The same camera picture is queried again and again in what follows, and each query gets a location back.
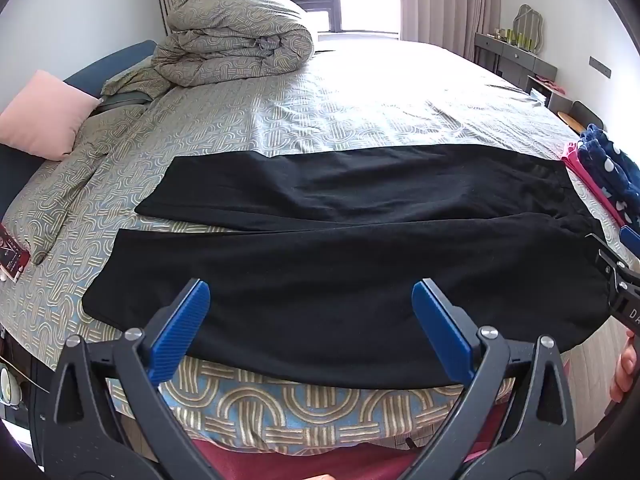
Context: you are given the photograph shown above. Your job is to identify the folded patterned duvet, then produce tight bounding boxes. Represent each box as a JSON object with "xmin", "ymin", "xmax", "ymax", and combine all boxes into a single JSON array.
[{"xmin": 100, "ymin": 0, "xmax": 316, "ymax": 106}]

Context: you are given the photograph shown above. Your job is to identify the folded pink garment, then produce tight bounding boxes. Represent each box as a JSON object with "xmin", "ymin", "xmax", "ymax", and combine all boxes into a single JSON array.
[{"xmin": 562, "ymin": 141, "xmax": 627, "ymax": 229}]

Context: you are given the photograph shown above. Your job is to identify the blue headboard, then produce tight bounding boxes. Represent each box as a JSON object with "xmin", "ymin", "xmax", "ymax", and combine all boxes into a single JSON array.
[{"xmin": 0, "ymin": 40, "xmax": 158, "ymax": 221}]

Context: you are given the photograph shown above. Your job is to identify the black cable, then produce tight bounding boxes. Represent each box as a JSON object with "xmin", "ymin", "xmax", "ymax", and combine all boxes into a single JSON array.
[{"xmin": 575, "ymin": 399, "xmax": 623, "ymax": 447}]

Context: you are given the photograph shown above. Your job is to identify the bed with patterned sheet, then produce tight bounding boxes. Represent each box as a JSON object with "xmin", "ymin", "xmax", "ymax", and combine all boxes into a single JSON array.
[{"xmin": 0, "ymin": 40, "xmax": 640, "ymax": 456}]

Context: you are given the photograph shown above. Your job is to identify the navy polka-dot garment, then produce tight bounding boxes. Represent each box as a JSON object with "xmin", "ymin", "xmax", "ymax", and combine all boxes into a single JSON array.
[{"xmin": 580, "ymin": 123, "xmax": 640, "ymax": 226}]

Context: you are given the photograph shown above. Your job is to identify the dark red book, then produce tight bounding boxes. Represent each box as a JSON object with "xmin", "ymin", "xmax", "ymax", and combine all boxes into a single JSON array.
[{"xmin": 0, "ymin": 224, "xmax": 29, "ymax": 282}]

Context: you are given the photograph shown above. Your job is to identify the black pants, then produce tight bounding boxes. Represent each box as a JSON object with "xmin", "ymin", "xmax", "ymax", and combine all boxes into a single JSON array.
[{"xmin": 80, "ymin": 144, "xmax": 613, "ymax": 391}]

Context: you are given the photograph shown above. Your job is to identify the person's right hand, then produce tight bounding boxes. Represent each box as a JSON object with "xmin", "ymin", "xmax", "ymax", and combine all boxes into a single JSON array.
[{"xmin": 610, "ymin": 335, "xmax": 640, "ymax": 407}]

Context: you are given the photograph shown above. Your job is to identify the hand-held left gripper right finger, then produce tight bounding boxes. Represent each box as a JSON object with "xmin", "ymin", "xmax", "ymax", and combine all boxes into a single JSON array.
[{"xmin": 402, "ymin": 279, "xmax": 581, "ymax": 480}]

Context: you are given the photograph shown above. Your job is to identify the grey dressing table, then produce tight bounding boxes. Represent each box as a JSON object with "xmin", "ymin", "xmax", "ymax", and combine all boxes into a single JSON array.
[{"xmin": 472, "ymin": 31, "xmax": 558, "ymax": 93}]

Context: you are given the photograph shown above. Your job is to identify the pink pillow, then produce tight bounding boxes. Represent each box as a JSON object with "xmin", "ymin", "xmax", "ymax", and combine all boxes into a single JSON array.
[{"xmin": 0, "ymin": 70, "xmax": 101, "ymax": 161}]

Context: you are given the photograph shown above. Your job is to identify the person's maroon clothing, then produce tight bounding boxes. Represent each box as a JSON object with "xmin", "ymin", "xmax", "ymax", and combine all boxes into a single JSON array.
[{"xmin": 190, "ymin": 407, "xmax": 513, "ymax": 480}]

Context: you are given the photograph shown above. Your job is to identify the dark nightstand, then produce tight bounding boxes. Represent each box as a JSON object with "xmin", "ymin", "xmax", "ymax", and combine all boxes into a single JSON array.
[{"xmin": 0, "ymin": 325, "xmax": 57, "ymax": 428}]

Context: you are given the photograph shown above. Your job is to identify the white cup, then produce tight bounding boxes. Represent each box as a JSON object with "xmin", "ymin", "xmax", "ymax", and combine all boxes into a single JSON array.
[{"xmin": 0, "ymin": 367, "xmax": 22, "ymax": 406}]

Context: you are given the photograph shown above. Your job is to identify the dark chair with wooden seat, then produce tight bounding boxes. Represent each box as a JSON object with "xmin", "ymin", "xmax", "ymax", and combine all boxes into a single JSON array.
[{"xmin": 557, "ymin": 101, "xmax": 607, "ymax": 136}]

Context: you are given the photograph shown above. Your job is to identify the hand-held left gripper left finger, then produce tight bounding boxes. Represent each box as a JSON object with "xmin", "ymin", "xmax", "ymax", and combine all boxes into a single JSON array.
[{"xmin": 32, "ymin": 279, "xmax": 221, "ymax": 480}]

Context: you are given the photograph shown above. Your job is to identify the wavy-edged table mirror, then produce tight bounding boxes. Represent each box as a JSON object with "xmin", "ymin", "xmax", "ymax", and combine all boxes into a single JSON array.
[{"xmin": 514, "ymin": 4, "xmax": 547, "ymax": 56}]

